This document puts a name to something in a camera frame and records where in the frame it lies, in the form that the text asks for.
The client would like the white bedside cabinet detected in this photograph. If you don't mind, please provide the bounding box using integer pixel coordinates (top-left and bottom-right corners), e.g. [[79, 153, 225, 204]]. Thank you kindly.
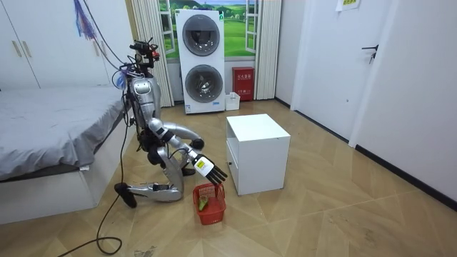
[[225, 113, 291, 196]]

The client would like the black door handle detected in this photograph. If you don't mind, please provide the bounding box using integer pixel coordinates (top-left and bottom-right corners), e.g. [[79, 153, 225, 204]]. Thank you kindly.
[[361, 44, 380, 65]]

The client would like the window landscape wall poster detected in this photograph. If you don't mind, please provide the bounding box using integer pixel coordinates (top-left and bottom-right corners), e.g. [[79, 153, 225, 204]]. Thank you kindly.
[[159, 0, 260, 60]]

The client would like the red plastic basket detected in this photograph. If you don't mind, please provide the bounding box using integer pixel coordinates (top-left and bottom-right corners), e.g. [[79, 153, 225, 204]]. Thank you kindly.
[[192, 182, 227, 226]]

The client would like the grey bed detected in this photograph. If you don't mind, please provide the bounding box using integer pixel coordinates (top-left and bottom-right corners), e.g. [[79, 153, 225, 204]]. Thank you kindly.
[[0, 85, 136, 226]]

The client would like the robot body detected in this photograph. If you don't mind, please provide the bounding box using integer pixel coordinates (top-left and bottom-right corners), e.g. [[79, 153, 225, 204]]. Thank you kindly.
[[112, 37, 164, 151]]

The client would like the white washing machine tower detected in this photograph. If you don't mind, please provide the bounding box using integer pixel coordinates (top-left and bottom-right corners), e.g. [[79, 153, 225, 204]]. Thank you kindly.
[[174, 9, 226, 115]]

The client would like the black floor cable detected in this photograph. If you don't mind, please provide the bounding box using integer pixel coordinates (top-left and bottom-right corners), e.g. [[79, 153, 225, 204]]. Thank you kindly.
[[56, 103, 130, 257]]

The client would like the beige pleated curtain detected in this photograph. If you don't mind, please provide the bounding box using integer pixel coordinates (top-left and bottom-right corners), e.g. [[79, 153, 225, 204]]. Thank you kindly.
[[130, 0, 176, 108], [253, 0, 283, 101]]

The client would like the white room door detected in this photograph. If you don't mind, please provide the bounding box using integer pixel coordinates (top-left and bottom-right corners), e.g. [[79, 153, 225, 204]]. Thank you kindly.
[[291, 0, 399, 146]]

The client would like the white wardrobe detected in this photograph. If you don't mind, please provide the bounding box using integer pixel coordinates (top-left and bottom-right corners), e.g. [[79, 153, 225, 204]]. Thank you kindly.
[[0, 0, 135, 90]]

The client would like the small white bin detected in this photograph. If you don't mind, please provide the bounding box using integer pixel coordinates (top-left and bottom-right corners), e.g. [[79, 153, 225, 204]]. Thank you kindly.
[[225, 91, 241, 111]]

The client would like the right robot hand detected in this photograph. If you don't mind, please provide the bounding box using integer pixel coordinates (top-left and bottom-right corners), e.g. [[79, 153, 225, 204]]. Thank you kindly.
[[191, 153, 229, 186]]

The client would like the cable bundle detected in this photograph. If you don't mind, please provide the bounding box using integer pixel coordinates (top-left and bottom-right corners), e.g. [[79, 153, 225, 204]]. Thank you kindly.
[[73, 0, 134, 72]]

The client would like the red fire equipment box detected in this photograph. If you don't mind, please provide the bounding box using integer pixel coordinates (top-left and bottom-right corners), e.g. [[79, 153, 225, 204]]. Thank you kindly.
[[231, 66, 256, 102]]

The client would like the white paper door sign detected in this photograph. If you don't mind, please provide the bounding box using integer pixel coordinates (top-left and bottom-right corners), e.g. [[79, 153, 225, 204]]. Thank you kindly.
[[335, 0, 361, 12]]

